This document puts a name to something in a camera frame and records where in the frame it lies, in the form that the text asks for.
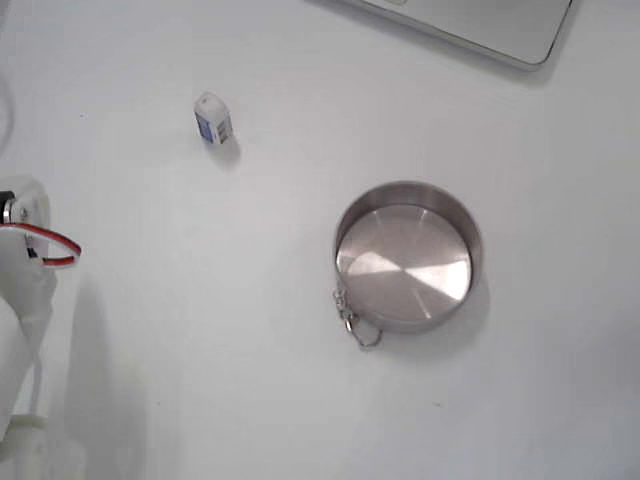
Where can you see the silver laptop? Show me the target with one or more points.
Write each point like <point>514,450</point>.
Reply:
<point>500,30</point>

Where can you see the round metal bowl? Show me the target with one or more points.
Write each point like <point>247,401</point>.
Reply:
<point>405,265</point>

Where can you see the small white and blue box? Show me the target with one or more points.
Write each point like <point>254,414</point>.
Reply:
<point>212,120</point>

